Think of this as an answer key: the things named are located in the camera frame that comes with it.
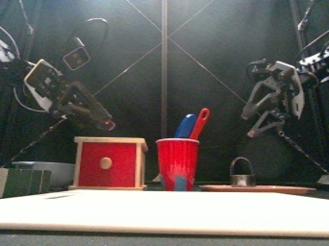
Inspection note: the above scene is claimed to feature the grey plastic bin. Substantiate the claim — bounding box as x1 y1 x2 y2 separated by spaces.
11 160 78 188

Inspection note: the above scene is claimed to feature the thin black diagonal strut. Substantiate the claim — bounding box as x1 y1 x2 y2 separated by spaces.
0 116 70 168
277 130 329 176

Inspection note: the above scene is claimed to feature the flat brown wooden tray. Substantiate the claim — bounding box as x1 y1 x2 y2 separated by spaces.
198 184 318 196

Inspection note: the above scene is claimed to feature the grey vertical frame pole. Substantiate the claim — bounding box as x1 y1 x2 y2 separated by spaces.
160 0 170 139

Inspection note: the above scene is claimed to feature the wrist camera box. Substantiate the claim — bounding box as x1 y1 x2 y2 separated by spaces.
247 59 273 83
62 46 91 71

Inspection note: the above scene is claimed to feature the green box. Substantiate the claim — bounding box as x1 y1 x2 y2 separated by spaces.
0 167 53 199

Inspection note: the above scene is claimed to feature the blue pizza cutter red wheel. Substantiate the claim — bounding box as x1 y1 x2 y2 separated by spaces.
174 113 198 139

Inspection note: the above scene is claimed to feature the red ribbed plastic cup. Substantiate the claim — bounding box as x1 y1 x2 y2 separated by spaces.
156 137 201 192

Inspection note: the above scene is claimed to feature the white cutting board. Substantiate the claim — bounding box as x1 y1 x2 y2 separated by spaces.
0 189 329 239

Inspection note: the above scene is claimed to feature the red wooden drawer box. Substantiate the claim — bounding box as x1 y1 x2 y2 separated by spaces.
69 135 149 191

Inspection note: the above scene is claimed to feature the red plastic utensil handle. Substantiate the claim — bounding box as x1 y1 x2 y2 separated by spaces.
189 108 213 140

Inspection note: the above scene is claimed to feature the thin diagonal frame wire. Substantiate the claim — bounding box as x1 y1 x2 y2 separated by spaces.
93 0 216 96
125 0 248 96

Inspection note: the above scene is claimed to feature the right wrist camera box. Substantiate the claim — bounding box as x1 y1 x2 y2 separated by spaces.
247 59 273 83

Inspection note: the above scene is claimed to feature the black looped cable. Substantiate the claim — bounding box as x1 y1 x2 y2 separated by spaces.
63 17 112 61

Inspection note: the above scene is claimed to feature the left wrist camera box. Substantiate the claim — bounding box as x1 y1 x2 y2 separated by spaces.
62 46 91 71

